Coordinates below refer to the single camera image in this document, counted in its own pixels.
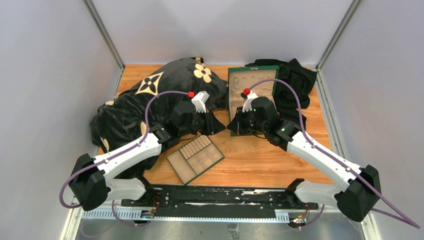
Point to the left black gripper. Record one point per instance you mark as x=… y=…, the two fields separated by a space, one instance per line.
x=213 y=125

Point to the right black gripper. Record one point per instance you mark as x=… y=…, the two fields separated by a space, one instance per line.
x=235 y=125

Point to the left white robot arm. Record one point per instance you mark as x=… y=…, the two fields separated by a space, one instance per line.
x=94 y=180

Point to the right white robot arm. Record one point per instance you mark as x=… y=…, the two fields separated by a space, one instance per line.
x=354 y=190

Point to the green jewelry tray insert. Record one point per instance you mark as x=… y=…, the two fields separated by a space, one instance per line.
x=194 y=158

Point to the green jewelry box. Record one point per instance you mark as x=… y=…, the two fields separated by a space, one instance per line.
x=240 y=78

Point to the black cloth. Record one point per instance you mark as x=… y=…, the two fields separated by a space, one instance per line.
x=301 y=80

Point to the black blanket with beige flowers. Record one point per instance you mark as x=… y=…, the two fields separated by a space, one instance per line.
x=151 y=101

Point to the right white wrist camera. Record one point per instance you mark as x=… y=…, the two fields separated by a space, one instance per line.
x=250 y=95

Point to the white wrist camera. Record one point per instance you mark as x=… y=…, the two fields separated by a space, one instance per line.
x=199 y=100
x=250 y=95

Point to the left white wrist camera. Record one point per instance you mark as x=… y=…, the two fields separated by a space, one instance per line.
x=199 y=100

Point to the black mounting base plate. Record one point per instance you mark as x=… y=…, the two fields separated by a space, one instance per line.
x=219 y=202

